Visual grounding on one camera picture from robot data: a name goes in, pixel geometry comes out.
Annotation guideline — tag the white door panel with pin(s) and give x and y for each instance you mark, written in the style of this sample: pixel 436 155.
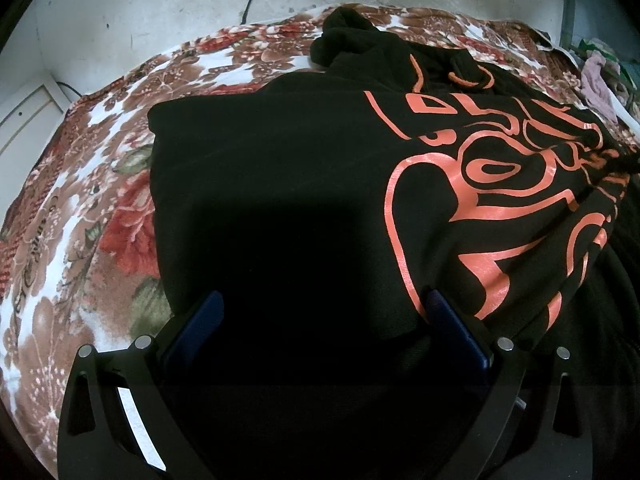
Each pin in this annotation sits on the white door panel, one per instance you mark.
pixel 25 115

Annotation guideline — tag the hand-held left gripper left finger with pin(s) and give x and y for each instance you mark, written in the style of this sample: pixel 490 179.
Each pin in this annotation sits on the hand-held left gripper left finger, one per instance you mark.
pixel 200 322

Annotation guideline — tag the pink cloth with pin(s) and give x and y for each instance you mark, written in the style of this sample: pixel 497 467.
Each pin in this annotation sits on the pink cloth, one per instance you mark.
pixel 597 85

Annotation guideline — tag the black garment with orange print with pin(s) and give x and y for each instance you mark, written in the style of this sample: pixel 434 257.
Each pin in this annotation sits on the black garment with orange print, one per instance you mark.
pixel 300 185

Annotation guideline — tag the floral brown and white blanket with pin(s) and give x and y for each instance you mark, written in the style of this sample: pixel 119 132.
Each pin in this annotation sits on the floral brown and white blanket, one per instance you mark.
pixel 100 195

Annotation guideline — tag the pile of mixed clothes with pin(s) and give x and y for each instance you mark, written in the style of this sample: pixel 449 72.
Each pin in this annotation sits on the pile of mixed clothes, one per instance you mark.
pixel 622 72

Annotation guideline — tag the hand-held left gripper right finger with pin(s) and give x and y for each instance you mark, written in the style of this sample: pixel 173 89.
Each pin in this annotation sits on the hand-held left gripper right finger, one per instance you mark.
pixel 452 325

